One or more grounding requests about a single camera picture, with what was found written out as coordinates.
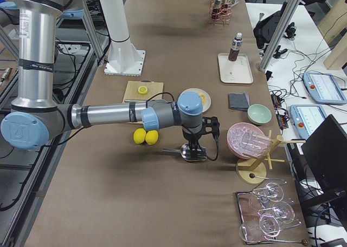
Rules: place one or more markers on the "cream rabbit tray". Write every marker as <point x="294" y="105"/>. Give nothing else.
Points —
<point x="235" y="72"/>

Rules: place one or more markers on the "folded grey cloth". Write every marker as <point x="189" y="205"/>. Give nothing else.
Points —
<point x="238" y="101"/>

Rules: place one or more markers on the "teach pendant blue near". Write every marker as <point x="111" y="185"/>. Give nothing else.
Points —
<point x="307" y="118"/>

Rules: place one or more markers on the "half lemon slice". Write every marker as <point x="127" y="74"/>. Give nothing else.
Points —
<point x="143" y="90"/>

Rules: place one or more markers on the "clear wine glass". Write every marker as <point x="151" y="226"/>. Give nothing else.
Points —
<point x="266" y="230"/>
<point x="271" y="192"/>
<point x="282" y="211"/>

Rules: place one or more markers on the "black monitor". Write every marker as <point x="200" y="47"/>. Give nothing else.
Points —
<point x="325" y="153"/>

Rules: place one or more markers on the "teach pendant blue far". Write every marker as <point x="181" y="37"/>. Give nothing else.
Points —
<point x="323" y="88"/>

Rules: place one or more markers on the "teach pendant blue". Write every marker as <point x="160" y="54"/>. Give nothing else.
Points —
<point x="323" y="88"/>
<point x="307" y="118"/>

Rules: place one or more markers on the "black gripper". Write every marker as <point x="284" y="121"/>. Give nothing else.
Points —
<point x="190" y="136"/>

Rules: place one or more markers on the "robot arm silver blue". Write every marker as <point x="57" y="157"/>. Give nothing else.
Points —
<point x="35" y="118"/>

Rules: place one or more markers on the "copper wire bottle rack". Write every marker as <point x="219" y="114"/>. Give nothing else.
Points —
<point x="225" y="13"/>

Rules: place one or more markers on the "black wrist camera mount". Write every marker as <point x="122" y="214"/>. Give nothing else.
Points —
<point x="211" y="125"/>

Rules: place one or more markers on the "tea bottle in rack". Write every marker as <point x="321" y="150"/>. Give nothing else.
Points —
<point x="216" y="9"/>

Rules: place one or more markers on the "wooden cup tree stand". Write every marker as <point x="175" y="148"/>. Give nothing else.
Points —
<point x="254" y="169"/>

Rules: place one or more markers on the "grey round plate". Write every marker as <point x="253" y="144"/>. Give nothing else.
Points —
<point x="207" y="105"/>

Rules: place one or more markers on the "tea bottle on tray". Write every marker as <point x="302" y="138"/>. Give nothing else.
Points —
<point x="235" y="47"/>

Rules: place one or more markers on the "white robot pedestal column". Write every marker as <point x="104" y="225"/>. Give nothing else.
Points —
<point x="123" y="58"/>

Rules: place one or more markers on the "aluminium frame post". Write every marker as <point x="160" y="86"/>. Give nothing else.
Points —
<point x="279" y="31"/>

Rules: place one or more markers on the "bamboo cutting board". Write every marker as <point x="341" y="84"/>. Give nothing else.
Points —
<point x="132" y="94"/>

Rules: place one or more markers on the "mint green bowl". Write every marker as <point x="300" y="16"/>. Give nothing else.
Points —
<point x="259" y="114"/>

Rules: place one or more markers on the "pink bowl of ice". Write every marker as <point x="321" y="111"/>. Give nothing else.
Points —
<point x="246" y="140"/>

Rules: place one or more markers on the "black mirrored tray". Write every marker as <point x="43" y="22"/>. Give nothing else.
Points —
<point x="244" y="211"/>

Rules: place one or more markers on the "steel ice scoop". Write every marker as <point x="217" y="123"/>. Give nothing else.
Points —
<point x="188" y="153"/>

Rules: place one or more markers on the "yellow lemon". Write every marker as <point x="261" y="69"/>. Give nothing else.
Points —
<point x="152" y="137"/>
<point x="139" y="136"/>

